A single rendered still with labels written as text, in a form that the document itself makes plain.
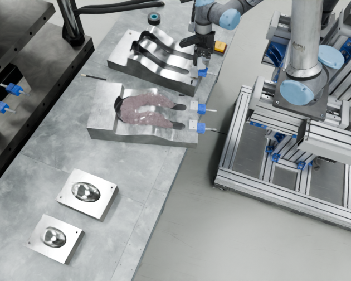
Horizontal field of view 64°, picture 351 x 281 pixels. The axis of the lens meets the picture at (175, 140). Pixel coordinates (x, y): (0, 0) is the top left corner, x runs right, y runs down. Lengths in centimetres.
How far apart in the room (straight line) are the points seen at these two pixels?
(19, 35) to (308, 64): 124
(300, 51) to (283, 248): 148
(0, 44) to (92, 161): 66
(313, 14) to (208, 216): 149
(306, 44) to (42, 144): 116
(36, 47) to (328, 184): 206
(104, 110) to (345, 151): 107
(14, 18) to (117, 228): 110
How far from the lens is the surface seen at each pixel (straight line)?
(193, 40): 132
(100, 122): 129
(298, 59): 104
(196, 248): 202
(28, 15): 164
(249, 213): 214
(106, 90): 139
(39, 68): 174
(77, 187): 124
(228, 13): 117
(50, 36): 190
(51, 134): 145
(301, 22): 98
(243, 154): 205
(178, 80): 144
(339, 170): 230
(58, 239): 123
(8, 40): 155
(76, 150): 138
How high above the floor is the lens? 199
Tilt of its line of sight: 62 degrees down
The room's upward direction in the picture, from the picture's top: 7 degrees clockwise
